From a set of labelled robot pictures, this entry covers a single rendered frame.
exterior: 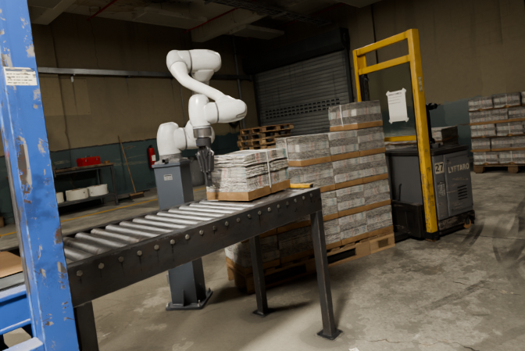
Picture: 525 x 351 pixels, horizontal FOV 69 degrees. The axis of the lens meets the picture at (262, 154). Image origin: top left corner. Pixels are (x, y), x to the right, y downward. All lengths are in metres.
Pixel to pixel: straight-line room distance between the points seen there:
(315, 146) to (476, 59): 6.51
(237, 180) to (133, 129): 7.93
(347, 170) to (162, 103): 7.55
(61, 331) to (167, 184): 1.70
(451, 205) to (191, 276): 2.40
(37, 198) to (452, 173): 3.47
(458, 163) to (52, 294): 3.52
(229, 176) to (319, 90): 8.88
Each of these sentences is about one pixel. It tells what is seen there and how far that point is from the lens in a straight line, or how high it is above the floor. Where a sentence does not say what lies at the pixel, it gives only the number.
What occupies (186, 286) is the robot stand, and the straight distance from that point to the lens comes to 2.83.
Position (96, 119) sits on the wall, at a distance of 9.37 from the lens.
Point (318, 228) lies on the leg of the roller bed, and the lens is 2.08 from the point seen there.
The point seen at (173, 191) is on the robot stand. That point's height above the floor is 0.80.
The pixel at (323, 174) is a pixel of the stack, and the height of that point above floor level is 0.74.
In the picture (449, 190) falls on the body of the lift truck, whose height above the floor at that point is 0.41.
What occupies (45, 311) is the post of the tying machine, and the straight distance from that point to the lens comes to 1.09.
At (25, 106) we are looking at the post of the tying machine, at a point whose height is 1.25.
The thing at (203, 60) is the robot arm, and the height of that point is 1.59.
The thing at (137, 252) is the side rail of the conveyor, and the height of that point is 0.78.
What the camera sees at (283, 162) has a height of 0.95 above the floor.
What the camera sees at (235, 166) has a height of 0.98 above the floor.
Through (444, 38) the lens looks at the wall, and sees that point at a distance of 9.39.
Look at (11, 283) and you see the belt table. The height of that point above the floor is 0.80.
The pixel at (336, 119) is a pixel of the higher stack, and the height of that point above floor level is 1.16.
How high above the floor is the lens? 1.12
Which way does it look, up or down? 3 degrees down
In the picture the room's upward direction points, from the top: 7 degrees counter-clockwise
